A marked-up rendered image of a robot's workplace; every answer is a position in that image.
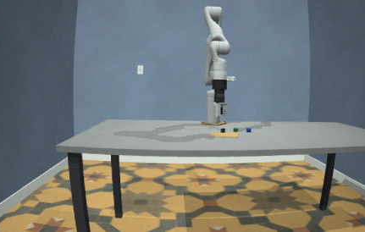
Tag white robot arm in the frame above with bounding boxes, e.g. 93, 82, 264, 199
204, 7, 230, 124

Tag tan square mat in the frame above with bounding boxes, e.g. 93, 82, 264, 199
210, 131, 239, 138

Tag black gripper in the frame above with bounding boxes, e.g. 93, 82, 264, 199
212, 70, 235, 115

